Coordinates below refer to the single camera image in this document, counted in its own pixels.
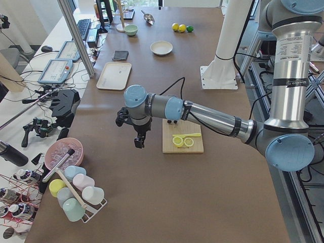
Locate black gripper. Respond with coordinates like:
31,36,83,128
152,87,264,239
134,124,150,148

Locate cream round plate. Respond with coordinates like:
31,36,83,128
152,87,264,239
150,40,173,56

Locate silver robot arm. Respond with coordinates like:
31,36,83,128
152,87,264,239
123,1,323,172

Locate cream rabbit tray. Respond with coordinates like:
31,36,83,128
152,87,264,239
96,62,132,91

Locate lemon slice lower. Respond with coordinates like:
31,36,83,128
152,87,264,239
172,136,184,148

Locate lemon slice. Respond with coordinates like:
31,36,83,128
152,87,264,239
183,137,194,147
172,136,184,148

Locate wooden cutting board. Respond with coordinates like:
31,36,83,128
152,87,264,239
162,119,204,153

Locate lemon slice upper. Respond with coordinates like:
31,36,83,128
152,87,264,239
183,137,194,147

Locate yellow plastic knife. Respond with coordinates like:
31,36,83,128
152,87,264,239
172,133,201,138

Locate metal muddler black tip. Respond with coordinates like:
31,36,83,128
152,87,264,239
42,148,75,183

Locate pink ice bowl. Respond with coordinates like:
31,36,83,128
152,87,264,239
45,138,84,170

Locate white cup rack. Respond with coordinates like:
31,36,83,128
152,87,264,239
48,168,108,223

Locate grey folded cloth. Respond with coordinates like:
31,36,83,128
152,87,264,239
112,50,129,61

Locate blue teach pendant near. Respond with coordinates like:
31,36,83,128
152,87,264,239
37,59,73,84

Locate blue teach pendant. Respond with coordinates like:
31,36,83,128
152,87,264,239
56,41,80,62
37,59,73,84

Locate green bowl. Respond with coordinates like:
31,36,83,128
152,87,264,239
124,24,138,36

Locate blue teach pendant far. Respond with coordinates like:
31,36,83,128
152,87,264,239
56,41,80,62

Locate wooden glass stand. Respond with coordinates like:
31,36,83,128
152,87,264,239
114,0,130,32

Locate yellow lemon lower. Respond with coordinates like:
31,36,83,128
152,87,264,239
172,23,179,31

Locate yellow lemon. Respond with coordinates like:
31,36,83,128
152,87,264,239
178,24,186,32
172,23,179,31

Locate yellow lemon upper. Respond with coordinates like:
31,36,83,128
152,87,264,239
178,24,186,32

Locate green lime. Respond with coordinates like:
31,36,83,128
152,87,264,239
186,25,194,32

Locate metal ice scoop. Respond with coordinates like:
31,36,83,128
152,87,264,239
141,10,155,25

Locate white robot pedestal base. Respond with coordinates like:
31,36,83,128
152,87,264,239
200,0,254,90

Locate aluminium frame post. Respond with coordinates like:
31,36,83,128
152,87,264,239
57,0,95,78

